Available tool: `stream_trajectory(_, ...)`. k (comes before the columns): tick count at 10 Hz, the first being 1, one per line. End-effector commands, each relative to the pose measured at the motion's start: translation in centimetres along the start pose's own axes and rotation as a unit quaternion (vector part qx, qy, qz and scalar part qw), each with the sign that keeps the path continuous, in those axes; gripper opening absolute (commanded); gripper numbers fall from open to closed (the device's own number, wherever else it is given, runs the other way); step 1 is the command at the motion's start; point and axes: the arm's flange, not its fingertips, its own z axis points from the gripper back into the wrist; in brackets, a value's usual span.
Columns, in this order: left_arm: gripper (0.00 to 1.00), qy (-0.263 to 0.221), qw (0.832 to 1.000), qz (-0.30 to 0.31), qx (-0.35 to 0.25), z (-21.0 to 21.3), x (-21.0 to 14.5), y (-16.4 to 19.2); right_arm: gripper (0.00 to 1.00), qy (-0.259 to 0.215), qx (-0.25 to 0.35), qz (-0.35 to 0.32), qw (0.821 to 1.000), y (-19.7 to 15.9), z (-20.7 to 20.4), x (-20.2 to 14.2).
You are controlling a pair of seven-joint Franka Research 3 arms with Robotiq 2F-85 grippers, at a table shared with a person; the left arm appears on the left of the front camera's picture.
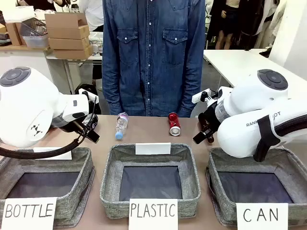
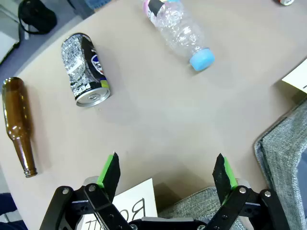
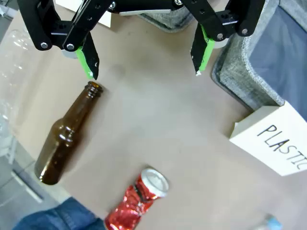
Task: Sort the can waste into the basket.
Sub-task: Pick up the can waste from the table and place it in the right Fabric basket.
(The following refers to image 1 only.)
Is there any flat cardboard box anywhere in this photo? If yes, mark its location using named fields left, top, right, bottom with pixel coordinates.
left=48, top=37, right=91, bottom=50
left=52, top=45, right=94, bottom=59

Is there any grey fabric basket plastic label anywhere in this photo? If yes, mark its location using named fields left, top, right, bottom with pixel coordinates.
left=100, top=143, right=201, bottom=220

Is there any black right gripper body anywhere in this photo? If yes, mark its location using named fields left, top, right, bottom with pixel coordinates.
left=198, top=103, right=222, bottom=133

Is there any grey fabric basket can label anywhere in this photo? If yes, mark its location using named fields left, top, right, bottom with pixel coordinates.
left=205, top=147, right=307, bottom=227

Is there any blank white card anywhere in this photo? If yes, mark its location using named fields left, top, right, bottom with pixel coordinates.
left=135, top=142, right=172, bottom=155
left=33, top=146, right=72, bottom=161

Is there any black right arm cable sleeve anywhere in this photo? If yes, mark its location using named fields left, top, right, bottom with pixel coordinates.
left=253, top=114, right=307, bottom=162

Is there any white paper sign BOTTLE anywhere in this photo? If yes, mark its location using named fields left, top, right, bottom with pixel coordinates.
left=0, top=197, right=58, bottom=230

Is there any bystander in black skirt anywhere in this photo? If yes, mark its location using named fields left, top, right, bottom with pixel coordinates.
left=208, top=0, right=242, bottom=50

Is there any person in denim shirt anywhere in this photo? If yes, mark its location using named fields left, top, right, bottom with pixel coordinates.
left=102, top=0, right=206, bottom=118

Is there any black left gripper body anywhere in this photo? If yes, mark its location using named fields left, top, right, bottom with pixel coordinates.
left=53, top=114, right=85, bottom=134

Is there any large open cardboard box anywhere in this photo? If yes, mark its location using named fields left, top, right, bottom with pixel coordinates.
left=44, top=12, right=90, bottom=39

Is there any person's left forearm denim sleeve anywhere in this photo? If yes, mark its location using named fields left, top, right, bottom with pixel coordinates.
left=186, top=55, right=205, bottom=114

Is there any clear plastic container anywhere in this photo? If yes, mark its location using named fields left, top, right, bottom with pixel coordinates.
left=19, top=18, right=50, bottom=48

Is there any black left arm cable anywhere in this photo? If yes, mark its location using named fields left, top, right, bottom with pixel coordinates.
left=0, top=95, right=99, bottom=160

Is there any bystander in white shirt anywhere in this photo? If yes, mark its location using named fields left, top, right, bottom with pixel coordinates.
left=78, top=0, right=104, bottom=32

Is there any person's right forearm denim sleeve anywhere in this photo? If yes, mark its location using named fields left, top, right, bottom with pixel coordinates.
left=102, top=55, right=123, bottom=116

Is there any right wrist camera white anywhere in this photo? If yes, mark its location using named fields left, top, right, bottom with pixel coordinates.
left=191, top=88, right=218, bottom=104

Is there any white paper sign CAN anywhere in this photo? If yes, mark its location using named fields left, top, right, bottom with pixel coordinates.
left=236, top=202, right=289, bottom=230

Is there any white paper sign PLASTIC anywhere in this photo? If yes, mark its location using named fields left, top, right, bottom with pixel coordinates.
left=129, top=198, right=178, bottom=230

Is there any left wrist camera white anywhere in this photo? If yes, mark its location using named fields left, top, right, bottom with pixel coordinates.
left=81, top=90, right=98, bottom=106

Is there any white table with cabinet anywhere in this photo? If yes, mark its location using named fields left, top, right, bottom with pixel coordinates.
left=0, top=44, right=104, bottom=95

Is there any crushed red can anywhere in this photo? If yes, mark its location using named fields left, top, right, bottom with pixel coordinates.
left=167, top=112, right=181, bottom=137

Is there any grey fabric basket bottle label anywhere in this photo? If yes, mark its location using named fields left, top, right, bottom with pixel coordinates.
left=0, top=147, right=96, bottom=227

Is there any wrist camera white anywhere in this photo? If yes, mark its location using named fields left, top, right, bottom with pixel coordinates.
left=81, top=90, right=98, bottom=106
left=191, top=88, right=218, bottom=104

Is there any small clear plastic bottle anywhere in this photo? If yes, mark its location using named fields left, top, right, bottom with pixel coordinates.
left=115, top=112, right=130, bottom=140

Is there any bystander in white coat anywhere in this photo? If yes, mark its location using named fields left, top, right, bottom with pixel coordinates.
left=253, top=0, right=286, bottom=50

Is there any small cardboard box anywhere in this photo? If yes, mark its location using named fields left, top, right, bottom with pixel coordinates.
left=5, top=21, right=27, bottom=46

